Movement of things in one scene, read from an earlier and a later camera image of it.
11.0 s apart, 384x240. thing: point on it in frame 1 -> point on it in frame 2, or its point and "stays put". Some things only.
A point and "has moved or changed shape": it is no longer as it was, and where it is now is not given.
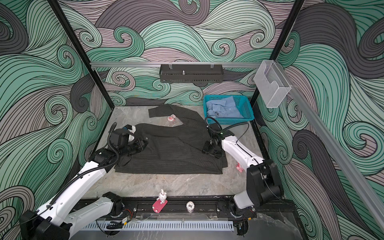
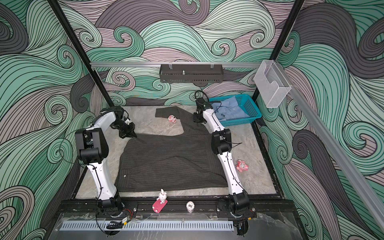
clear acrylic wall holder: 272,85 stays put
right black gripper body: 211,149 -> 197,118
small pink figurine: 172,117 stays put
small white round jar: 190,206 stays put
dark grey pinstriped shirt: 173,149 has moved or changed shape
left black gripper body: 134,147 -> 125,130
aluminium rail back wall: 176,64 stays put
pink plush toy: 239,167 stays put
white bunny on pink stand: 160,202 stays put
